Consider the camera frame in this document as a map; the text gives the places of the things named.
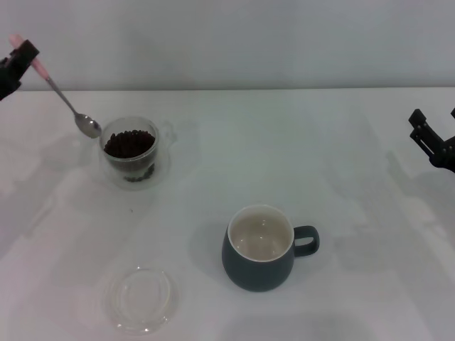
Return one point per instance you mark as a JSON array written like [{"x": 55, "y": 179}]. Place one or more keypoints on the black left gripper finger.
[
  {"x": 25, "y": 53},
  {"x": 3, "y": 63}
]

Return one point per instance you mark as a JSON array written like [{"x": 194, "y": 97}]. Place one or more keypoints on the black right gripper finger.
[
  {"x": 423, "y": 133},
  {"x": 453, "y": 113}
]

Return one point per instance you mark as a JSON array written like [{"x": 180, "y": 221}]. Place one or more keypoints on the double walled glass cup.
[{"x": 160, "y": 160}]

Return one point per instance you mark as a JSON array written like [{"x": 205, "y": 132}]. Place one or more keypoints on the dark roasted coffee beans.
[{"x": 128, "y": 144}]

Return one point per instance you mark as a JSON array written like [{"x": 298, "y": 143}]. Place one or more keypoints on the clear glass lid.
[{"x": 142, "y": 302}]

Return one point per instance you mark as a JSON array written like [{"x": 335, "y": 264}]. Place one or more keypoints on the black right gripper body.
[{"x": 446, "y": 156}]

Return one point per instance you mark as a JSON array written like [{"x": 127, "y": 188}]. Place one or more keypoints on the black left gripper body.
[{"x": 7, "y": 85}]

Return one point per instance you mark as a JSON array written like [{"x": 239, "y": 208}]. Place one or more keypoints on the dark teal ceramic mug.
[{"x": 256, "y": 273}]

